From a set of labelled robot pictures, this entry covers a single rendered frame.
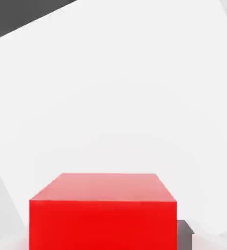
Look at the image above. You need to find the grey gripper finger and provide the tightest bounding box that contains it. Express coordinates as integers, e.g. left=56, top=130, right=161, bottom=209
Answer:
left=177, top=220, right=208, bottom=250

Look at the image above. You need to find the small red cube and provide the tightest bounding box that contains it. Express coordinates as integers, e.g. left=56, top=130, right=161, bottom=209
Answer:
left=29, top=172, right=178, bottom=250

